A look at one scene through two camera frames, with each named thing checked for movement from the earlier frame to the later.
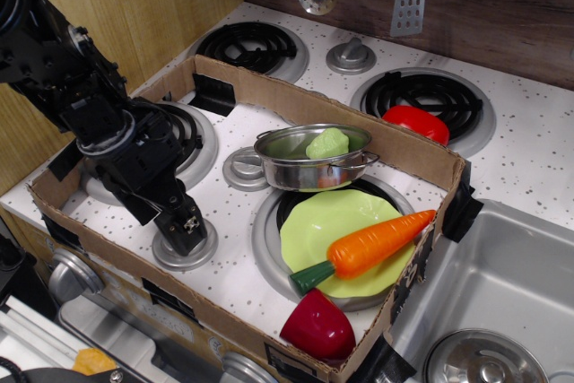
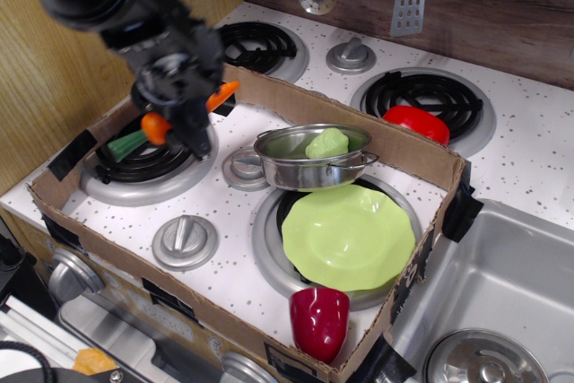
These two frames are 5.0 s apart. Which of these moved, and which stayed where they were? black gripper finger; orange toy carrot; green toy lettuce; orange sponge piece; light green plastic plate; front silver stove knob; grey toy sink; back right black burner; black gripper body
Moved: black gripper finger; black gripper body; orange toy carrot
Stayed: light green plastic plate; green toy lettuce; back right black burner; orange sponge piece; grey toy sink; front silver stove knob
